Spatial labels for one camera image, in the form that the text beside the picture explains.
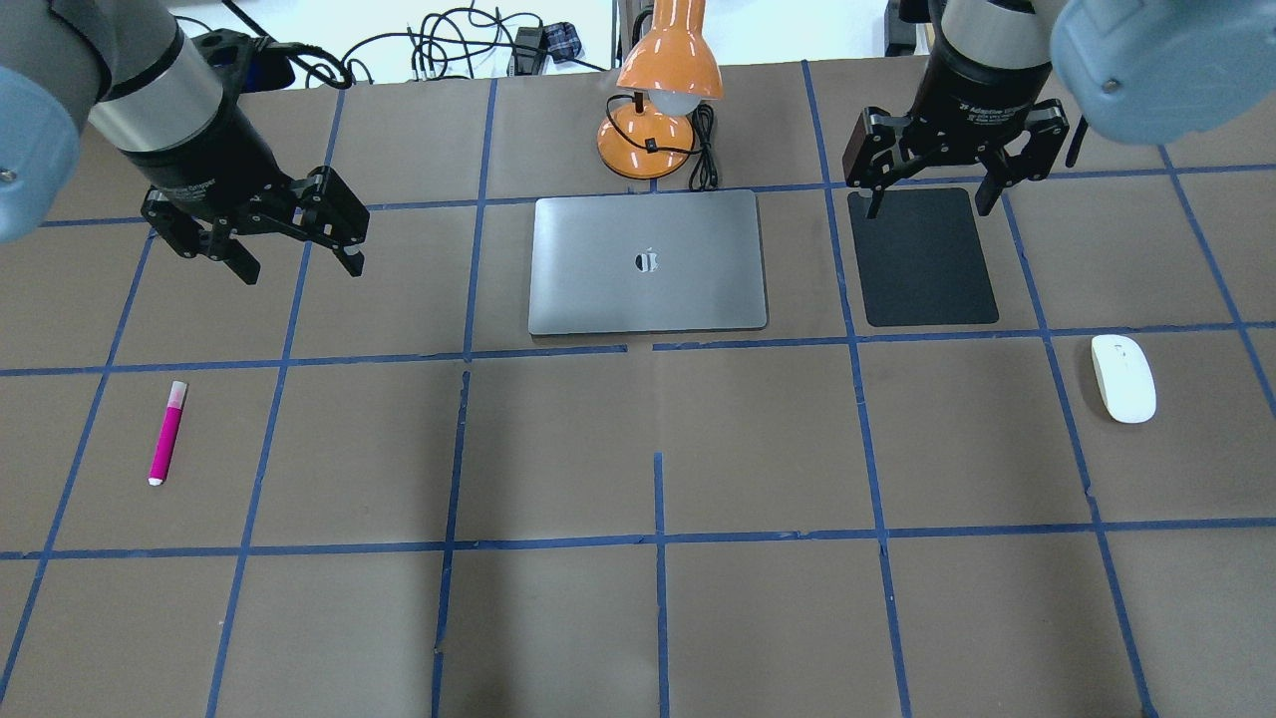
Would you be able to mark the white computer mouse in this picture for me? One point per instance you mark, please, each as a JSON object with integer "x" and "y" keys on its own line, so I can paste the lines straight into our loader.
{"x": 1124, "y": 378}

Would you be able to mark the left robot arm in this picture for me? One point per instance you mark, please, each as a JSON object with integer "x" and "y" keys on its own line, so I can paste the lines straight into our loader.
{"x": 168, "y": 103}

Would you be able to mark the grey closed laptop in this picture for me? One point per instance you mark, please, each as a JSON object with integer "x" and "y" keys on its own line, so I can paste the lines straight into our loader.
{"x": 647, "y": 263}

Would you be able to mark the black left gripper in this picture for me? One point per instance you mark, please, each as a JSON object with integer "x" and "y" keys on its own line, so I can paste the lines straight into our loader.
{"x": 204, "y": 158}

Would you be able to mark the orange desk lamp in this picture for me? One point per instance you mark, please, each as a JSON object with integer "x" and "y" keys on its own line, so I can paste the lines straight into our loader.
{"x": 660, "y": 119}

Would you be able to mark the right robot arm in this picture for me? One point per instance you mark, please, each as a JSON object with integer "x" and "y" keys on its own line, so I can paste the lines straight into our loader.
{"x": 1141, "y": 73}

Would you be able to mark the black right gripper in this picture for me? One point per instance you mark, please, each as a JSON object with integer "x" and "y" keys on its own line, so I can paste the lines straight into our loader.
{"x": 982, "y": 88}

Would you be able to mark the black mousepad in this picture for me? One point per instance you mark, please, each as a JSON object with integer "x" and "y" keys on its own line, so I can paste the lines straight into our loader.
{"x": 920, "y": 261}

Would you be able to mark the pink marker pen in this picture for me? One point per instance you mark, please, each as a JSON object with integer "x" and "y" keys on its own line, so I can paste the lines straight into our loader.
{"x": 168, "y": 433}

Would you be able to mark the black cables bundle background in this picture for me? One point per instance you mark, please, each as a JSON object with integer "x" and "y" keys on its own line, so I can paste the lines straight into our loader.
{"x": 393, "y": 42}

